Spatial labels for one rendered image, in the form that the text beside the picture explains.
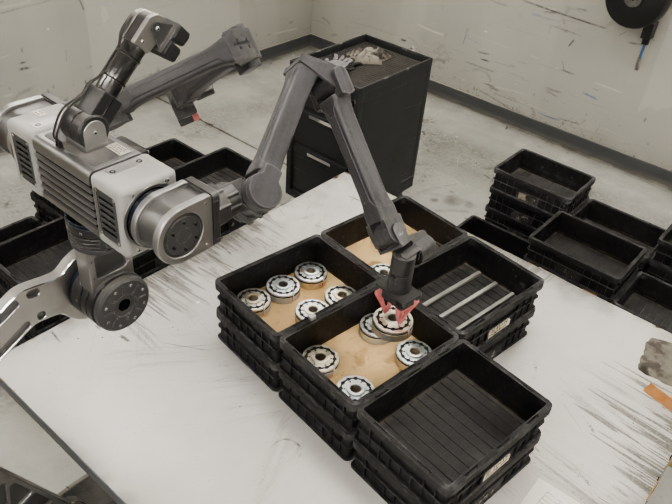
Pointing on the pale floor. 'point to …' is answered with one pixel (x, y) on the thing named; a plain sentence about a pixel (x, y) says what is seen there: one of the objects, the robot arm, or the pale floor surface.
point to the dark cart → (398, 135)
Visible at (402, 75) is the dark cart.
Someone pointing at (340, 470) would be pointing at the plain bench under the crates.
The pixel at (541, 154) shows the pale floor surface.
